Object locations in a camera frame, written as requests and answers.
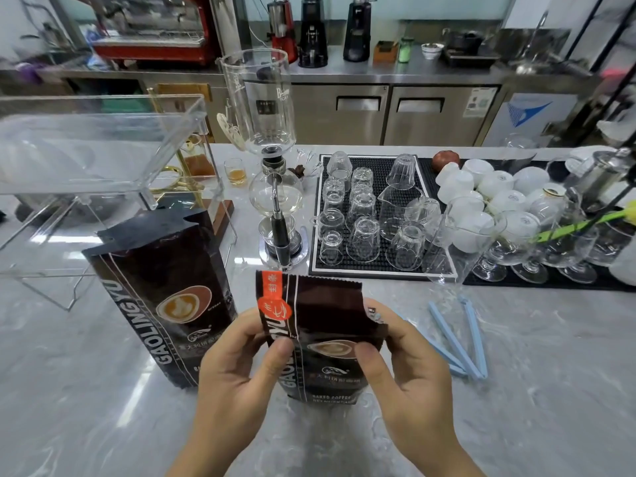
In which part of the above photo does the glass dish with brown spices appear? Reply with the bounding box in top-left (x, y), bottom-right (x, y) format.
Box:
top-left (288, 147), bottom-right (324, 180)

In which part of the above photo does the cream stirring paddle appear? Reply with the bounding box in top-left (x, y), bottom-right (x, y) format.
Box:
top-left (216, 113), bottom-right (248, 152)

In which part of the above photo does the black cooking pot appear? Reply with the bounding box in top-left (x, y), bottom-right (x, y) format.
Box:
top-left (442, 28), bottom-right (490, 56)

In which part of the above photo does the person's left forearm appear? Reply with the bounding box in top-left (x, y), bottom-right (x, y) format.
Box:
top-left (166, 431), bottom-right (259, 477)

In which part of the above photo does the tall clear glass pitcher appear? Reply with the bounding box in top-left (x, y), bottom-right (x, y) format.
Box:
top-left (426, 195), bottom-right (509, 286)

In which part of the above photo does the coffee bag with orange label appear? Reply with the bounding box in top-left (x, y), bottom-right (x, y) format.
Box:
top-left (254, 270), bottom-right (390, 406)

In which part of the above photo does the person's right forearm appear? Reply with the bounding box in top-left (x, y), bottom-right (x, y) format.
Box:
top-left (412, 431), bottom-right (486, 477)

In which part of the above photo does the wooden chair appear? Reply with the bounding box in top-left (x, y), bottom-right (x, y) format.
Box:
top-left (154, 83), bottom-right (215, 144)

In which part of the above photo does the red coffee grinder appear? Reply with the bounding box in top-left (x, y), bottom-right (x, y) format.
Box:
top-left (267, 0), bottom-right (299, 64)

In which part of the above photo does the white panel with blue mark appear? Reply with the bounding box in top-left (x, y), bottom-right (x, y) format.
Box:
top-left (484, 92), bottom-right (580, 147)

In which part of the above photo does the black metal shelf rack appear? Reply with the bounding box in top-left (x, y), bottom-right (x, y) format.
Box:
top-left (561, 0), bottom-right (636, 144)

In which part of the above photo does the black white-edged bar mat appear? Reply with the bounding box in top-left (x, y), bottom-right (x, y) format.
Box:
top-left (309, 153), bottom-right (460, 283)

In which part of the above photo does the yellow sponge brush green handle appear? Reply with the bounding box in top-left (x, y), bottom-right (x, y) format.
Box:
top-left (534, 201), bottom-right (636, 244)

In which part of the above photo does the glass serving jug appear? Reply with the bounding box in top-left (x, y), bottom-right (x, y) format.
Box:
top-left (377, 183), bottom-right (428, 244)

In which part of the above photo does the plain black coffee bag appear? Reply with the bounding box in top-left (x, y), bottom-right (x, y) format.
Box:
top-left (81, 208), bottom-right (239, 390)

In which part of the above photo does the red espresso machine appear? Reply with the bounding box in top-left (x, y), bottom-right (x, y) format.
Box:
top-left (69, 0), bottom-right (217, 65)

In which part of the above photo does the purple cloth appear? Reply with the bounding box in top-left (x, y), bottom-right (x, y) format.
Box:
top-left (15, 62), bottom-right (46, 85)

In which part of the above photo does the green plastic bin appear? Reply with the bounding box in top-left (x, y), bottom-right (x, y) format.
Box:
top-left (99, 89), bottom-right (155, 114)

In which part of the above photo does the blue sealing clip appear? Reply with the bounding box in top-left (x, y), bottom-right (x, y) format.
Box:
top-left (422, 335), bottom-right (469, 378)
top-left (428, 297), bottom-right (490, 381)

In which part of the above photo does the black grinder clear hopper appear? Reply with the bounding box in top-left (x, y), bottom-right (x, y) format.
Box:
top-left (297, 0), bottom-right (329, 69)

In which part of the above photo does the glass siphon coffee maker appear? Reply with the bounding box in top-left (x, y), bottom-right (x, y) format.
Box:
top-left (218, 48), bottom-right (310, 272)

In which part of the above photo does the pile of white ceramic cups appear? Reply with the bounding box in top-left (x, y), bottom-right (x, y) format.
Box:
top-left (436, 157), bottom-right (567, 254)

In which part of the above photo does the cluster of upturned glass cups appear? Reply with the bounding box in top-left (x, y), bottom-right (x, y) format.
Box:
top-left (311, 151), bottom-right (443, 273)

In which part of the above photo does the white ceramic mug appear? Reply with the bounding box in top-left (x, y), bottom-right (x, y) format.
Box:
top-left (608, 238), bottom-right (636, 286)

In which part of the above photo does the steel french press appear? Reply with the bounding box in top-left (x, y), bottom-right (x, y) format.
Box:
top-left (564, 147), bottom-right (636, 214)

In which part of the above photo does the long plain black bar mat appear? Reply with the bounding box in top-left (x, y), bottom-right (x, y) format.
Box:
top-left (417, 157), bottom-right (636, 293)

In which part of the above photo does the brass drip stand wooden base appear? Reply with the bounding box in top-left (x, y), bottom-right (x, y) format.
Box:
top-left (146, 86), bottom-right (235, 239)

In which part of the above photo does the chrome sink faucet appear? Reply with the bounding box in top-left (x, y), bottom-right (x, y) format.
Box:
top-left (514, 9), bottom-right (553, 75)

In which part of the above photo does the black grinder dark hopper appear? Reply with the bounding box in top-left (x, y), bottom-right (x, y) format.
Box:
top-left (343, 0), bottom-right (378, 63)

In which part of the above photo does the small glass of amber liquid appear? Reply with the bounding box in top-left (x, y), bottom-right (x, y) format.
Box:
top-left (223, 157), bottom-right (248, 188)

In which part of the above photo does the person's left hand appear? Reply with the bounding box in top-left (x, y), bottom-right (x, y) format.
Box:
top-left (192, 306), bottom-right (297, 458)

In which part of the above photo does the clear stemmed glass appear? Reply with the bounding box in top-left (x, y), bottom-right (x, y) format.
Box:
top-left (539, 213), bottom-right (600, 285)
top-left (509, 223), bottom-right (550, 286)
top-left (472, 213), bottom-right (527, 283)
top-left (586, 218), bottom-right (635, 268)

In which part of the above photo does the wide clear glass tumbler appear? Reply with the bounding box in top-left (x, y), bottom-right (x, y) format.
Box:
top-left (502, 133), bottom-right (540, 162)

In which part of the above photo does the clear acrylic shelf rack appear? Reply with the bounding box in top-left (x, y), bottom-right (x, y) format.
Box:
top-left (0, 93), bottom-right (239, 313)

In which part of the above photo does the black induction cooker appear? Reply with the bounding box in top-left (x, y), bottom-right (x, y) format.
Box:
top-left (441, 46), bottom-right (502, 69)

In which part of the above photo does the stainless steel counter cabinet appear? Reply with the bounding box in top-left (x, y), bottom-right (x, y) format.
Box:
top-left (37, 44), bottom-right (602, 147)

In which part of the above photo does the steel water boiler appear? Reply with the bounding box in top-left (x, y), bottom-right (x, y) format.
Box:
top-left (208, 0), bottom-right (242, 58)

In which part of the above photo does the person's right hand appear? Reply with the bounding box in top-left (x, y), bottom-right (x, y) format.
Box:
top-left (354, 298), bottom-right (462, 464)

